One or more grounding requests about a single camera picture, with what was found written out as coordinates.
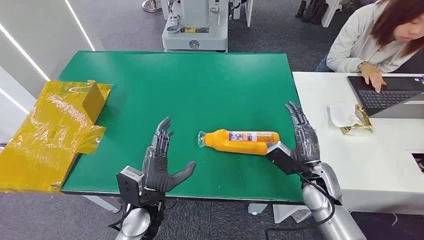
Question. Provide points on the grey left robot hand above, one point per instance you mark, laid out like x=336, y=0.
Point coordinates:
x=155, y=172

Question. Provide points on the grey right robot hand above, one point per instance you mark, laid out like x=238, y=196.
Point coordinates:
x=306, y=145

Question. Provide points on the orange detergent bottle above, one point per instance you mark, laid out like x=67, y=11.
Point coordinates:
x=238, y=142

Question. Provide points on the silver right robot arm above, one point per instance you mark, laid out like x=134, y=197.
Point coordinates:
x=326, y=212

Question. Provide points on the white paper napkin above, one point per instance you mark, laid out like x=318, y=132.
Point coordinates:
x=341, y=114

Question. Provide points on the gold foil wrapper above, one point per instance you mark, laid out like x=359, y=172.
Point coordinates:
x=362, y=124

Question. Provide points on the white table leg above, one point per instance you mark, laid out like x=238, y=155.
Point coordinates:
x=102, y=202

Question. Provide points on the white table foot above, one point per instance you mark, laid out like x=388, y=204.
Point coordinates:
x=285, y=212

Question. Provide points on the white desk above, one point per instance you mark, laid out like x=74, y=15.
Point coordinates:
x=374, y=165

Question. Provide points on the dark grey laptop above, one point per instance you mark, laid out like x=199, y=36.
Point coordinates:
x=384, y=96

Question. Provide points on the green table mat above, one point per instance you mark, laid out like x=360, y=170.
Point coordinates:
x=198, y=89

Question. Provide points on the person's hand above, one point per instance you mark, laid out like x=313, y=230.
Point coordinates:
x=372, y=74

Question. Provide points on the black patterned pad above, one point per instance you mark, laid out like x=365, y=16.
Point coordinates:
x=419, y=162

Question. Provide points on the yellow taped cardboard box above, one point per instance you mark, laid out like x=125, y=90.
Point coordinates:
x=43, y=142

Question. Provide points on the person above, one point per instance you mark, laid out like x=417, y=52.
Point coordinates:
x=357, y=39

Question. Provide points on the black boots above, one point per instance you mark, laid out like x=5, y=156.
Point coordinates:
x=311, y=11

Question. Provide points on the white cabinet panel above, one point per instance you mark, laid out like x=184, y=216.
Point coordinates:
x=329, y=13

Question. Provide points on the grey machine base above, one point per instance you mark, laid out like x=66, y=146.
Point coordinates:
x=195, y=36

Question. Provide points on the chrome stand base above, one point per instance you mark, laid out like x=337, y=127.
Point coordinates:
x=151, y=6

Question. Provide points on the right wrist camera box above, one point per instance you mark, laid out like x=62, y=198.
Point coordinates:
x=281, y=157

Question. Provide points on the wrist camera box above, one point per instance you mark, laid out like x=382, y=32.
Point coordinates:
x=129, y=185
x=281, y=157

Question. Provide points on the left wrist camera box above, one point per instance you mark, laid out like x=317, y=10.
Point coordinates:
x=129, y=185

